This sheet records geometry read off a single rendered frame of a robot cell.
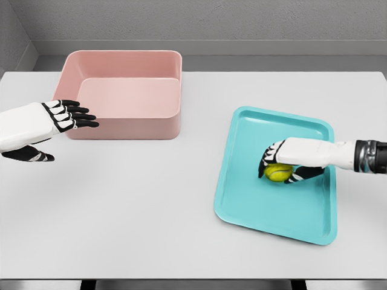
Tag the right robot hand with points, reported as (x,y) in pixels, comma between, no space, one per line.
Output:
(302,152)

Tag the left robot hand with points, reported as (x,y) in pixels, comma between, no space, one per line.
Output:
(30,121)

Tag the yellow-green tennis ball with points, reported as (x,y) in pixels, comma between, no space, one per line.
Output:
(278,172)

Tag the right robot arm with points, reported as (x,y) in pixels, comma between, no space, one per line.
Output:
(362,156)

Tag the blue tray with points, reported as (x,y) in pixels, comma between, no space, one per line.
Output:
(251,208)

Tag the pink basket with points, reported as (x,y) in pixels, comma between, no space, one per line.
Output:
(130,90)

